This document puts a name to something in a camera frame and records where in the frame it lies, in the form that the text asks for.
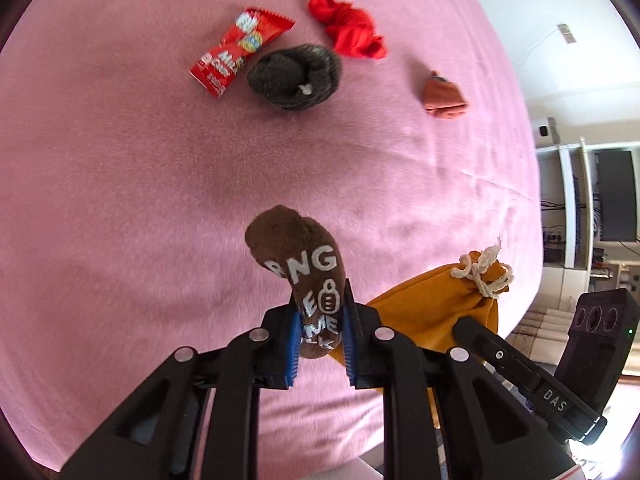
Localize dark grey rolled sock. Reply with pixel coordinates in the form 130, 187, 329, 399
246, 44, 344, 111

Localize brown printed sock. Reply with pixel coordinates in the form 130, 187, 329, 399
245, 205, 351, 360

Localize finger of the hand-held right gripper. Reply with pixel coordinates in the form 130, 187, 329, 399
452, 316, 544, 396

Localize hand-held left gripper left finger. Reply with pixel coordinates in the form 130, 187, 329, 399
59, 305, 306, 480

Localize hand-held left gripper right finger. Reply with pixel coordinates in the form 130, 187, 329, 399
342, 285, 573, 480

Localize knotted red cloth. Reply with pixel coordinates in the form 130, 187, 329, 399
307, 0, 388, 60

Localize rust brown folded sock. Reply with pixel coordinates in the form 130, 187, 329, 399
421, 70, 469, 122

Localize white shelf unit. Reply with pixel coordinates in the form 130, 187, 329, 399
535, 142, 640, 273

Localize red snack packet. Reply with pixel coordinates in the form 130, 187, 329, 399
189, 7, 296, 100

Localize black monitor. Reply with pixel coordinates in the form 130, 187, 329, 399
595, 150, 639, 242

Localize pink bedsheet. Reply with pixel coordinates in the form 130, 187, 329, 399
0, 0, 546, 480

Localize orange drawstring pouch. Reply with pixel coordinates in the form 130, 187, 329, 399
330, 238, 516, 431

